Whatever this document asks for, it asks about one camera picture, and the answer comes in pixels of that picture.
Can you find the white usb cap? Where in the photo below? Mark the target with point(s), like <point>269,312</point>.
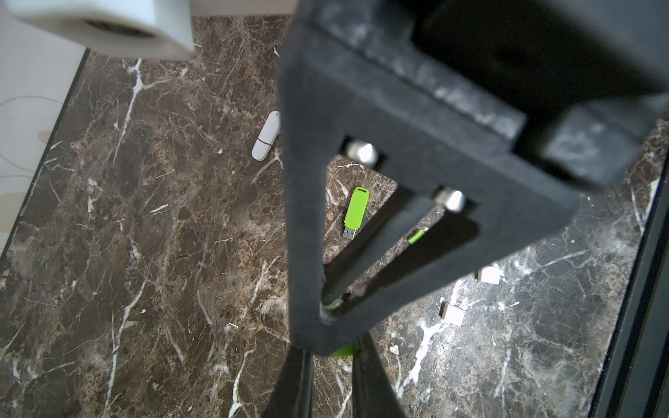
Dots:
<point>490,275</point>
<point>452,315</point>

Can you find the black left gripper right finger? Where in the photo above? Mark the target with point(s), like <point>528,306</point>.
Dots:
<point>372,393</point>

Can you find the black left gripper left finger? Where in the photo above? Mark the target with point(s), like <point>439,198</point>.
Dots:
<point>292,395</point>

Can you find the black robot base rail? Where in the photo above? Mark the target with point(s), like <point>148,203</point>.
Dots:
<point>634,379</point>

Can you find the green usb drive capped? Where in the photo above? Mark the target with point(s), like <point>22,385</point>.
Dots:
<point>417,235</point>

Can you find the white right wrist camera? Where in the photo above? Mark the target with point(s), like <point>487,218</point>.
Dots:
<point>133,29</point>

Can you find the white rounded usb drive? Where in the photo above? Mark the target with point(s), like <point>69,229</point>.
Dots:
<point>267,137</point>

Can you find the green usb cap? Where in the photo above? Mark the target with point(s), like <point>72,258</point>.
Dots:
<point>344,352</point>

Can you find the green usb drive uncapped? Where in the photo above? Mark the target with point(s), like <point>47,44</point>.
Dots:
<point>355,212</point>

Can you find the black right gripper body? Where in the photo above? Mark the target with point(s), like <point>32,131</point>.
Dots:
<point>492,117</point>

